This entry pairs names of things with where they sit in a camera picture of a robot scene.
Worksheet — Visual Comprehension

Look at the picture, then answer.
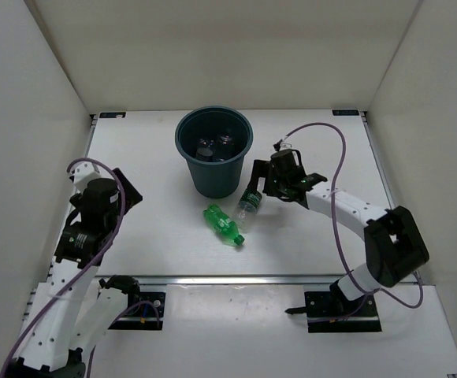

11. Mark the clear bottle green label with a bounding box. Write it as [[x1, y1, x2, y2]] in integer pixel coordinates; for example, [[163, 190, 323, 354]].
[[232, 189, 262, 231]]

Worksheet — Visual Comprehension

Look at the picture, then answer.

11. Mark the clear bottle black label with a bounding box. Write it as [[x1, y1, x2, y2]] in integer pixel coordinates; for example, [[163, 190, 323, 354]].
[[213, 134, 236, 161]]

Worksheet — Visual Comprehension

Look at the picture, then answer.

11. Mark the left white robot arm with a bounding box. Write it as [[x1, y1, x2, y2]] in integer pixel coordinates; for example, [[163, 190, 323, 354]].
[[0, 160, 143, 377]]

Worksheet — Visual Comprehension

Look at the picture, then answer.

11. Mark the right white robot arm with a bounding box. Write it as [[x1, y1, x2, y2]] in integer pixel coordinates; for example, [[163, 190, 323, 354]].
[[246, 149, 429, 315]]

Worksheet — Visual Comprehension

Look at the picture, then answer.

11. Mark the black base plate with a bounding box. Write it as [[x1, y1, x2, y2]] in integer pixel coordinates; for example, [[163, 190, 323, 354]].
[[284, 291, 382, 334], [110, 285, 166, 332]]

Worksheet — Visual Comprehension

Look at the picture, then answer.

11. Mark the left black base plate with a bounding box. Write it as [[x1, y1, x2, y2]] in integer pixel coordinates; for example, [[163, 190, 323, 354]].
[[110, 285, 166, 332]]

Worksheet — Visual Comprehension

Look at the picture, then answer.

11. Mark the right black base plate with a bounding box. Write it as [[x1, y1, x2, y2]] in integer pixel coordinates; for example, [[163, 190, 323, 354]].
[[284, 291, 382, 334]]

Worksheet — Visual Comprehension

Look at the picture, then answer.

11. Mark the green plastic bottle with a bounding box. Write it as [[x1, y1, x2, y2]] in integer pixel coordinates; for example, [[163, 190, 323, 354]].
[[202, 204, 245, 246]]

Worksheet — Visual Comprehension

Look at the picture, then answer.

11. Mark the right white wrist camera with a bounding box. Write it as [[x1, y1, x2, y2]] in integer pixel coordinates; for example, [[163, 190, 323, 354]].
[[273, 139, 292, 152]]

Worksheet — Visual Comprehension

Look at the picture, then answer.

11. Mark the silver aluminium table rail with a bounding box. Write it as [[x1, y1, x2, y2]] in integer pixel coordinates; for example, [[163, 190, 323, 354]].
[[82, 274, 418, 286]]

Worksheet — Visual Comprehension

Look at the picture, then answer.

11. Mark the dark teal plastic bin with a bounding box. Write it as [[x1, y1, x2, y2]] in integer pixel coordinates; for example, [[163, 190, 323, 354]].
[[175, 106, 254, 198]]

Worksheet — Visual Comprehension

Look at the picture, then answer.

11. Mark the clear bottle blue label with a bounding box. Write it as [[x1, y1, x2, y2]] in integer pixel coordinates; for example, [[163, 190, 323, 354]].
[[195, 138, 215, 162]]

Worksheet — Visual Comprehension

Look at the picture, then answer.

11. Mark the right black table label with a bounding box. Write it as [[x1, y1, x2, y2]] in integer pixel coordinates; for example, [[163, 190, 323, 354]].
[[332, 109, 359, 117]]

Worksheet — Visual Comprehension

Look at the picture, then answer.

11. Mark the left black table label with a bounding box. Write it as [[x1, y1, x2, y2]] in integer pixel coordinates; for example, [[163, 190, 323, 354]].
[[98, 112, 126, 119]]

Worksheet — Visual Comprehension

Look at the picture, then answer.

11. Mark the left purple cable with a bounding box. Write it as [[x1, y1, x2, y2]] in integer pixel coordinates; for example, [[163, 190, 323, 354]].
[[0, 157, 129, 378]]

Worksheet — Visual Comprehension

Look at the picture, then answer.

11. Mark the black table label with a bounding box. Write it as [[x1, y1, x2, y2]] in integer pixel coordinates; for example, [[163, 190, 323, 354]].
[[98, 112, 126, 119], [332, 109, 359, 117]]

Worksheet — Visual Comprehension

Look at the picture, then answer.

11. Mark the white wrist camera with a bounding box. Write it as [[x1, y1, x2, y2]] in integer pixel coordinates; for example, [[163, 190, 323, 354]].
[[273, 139, 292, 152], [69, 162, 101, 192]]

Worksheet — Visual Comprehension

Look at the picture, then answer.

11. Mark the purple cable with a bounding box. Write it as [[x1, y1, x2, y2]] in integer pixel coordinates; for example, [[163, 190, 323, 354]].
[[281, 122, 425, 324], [0, 157, 129, 378]]

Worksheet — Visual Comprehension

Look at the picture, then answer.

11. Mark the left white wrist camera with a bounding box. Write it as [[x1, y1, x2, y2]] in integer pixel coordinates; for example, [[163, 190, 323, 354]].
[[69, 162, 101, 192]]

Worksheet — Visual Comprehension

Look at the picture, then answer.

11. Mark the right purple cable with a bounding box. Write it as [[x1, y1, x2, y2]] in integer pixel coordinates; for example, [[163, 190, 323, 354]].
[[281, 122, 425, 324]]

